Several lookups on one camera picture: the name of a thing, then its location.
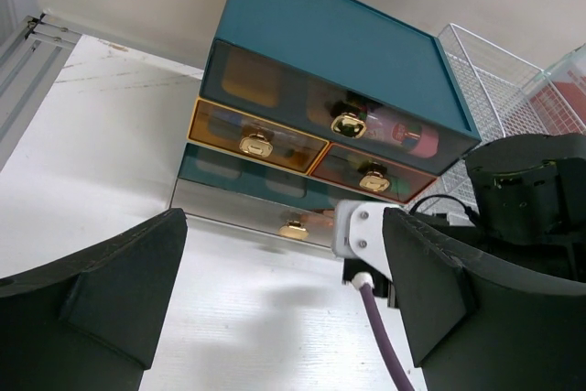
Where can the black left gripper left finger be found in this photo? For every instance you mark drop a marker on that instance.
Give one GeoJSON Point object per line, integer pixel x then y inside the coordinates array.
{"type": "Point", "coordinates": [92, 320]}

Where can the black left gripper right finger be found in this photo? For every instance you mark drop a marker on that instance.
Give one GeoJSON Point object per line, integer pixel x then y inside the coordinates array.
{"type": "Point", "coordinates": [476, 322]}

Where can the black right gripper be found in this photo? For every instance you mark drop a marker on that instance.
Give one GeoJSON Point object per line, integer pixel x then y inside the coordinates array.
{"type": "Point", "coordinates": [357, 273]}

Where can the pink lid marker tube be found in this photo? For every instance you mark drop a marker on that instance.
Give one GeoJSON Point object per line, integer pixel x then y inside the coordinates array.
{"type": "Point", "coordinates": [393, 128]}

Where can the clear top drawer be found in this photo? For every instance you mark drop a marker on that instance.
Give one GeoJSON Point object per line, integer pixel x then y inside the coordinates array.
{"type": "Point", "coordinates": [271, 89]}

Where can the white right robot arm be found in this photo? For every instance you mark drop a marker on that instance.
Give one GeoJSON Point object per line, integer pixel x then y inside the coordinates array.
{"type": "Point", "coordinates": [525, 237]}

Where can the teal drawer organizer box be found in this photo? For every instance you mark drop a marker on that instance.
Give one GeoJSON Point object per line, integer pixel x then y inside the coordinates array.
{"type": "Point", "coordinates": [356, 47]}

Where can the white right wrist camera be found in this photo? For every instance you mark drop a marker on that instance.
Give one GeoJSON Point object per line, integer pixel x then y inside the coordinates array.
{"type": "Point", "coordinates": [358, 233]}

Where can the white wire file rack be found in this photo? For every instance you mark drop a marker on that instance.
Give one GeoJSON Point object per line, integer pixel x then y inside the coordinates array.
{"type": "Point", "coordinates": [493, 82]}

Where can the aluminium rail frame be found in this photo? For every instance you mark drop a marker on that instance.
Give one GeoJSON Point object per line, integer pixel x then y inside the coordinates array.
{"type": "Point", "coordinates": [31, 60]}

